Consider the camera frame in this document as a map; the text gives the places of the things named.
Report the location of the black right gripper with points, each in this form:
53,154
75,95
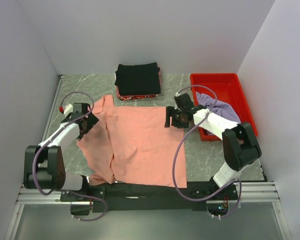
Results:
173,117

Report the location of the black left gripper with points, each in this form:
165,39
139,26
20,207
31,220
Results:
90,121

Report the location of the salmon pink t shirt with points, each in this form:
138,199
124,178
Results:
130,144

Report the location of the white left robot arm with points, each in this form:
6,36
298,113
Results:
44,166

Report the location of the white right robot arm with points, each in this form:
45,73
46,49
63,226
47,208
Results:
240,144

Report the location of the red patterned folded t shirt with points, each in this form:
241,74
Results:
133,97

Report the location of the pink folded t shirt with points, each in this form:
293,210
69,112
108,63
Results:
160,72

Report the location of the black folded t shirt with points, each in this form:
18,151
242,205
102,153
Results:
137,80

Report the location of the lavender t shirt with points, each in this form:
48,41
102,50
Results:
221,108

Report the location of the red plastic bin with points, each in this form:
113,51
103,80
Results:
228,89

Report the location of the aluminium left side rail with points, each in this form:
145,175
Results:
53,104

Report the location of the aluminium rail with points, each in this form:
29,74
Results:
251,192
53,104

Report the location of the aluminium front rail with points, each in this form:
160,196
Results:
251,192

